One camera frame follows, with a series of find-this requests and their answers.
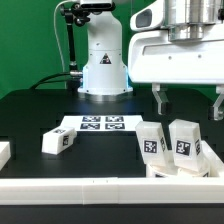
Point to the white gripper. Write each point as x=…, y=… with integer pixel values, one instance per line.
x=152, y=58

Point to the white round stool seat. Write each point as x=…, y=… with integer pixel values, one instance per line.
x=168, y=164

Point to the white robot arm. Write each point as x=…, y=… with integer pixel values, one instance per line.
x=105, y=74

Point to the white marker sheet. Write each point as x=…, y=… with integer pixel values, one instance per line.
x=102, y=122

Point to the white block at left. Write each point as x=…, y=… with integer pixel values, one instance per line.
x=5, y=153

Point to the white right rail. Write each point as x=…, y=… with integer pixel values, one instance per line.
x=216, y=164

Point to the white rail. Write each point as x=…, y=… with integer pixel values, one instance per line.
x=84, y=191
x=216, y=164

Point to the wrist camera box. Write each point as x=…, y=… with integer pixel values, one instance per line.
x=149, y=18

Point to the white front rail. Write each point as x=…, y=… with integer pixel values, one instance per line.
x=84, y=191

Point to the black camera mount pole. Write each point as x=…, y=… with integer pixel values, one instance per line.
x=74, y=15

